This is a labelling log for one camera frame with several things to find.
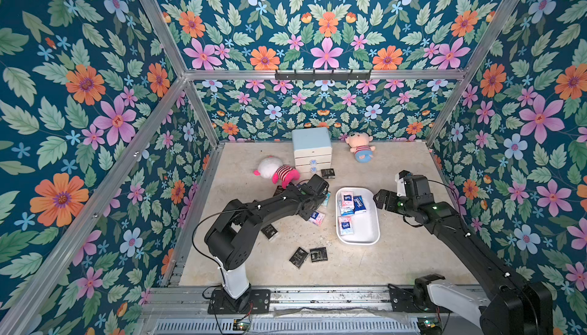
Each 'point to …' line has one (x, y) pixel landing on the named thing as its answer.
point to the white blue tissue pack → (316, 218)
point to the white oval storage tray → (365, 226)
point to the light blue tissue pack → (345, 212)
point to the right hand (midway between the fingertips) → (384, 197)
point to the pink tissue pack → (348, 198)
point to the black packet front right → (319, 254)
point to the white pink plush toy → (272, 167)
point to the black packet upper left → (278, 190)
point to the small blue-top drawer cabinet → (312, 149)
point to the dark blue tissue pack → (358, 205)
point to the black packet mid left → (270, 231)
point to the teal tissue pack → (325, 203)
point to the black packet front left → (298, 257)
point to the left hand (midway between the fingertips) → (323, 201)
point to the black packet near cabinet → (328, 173)
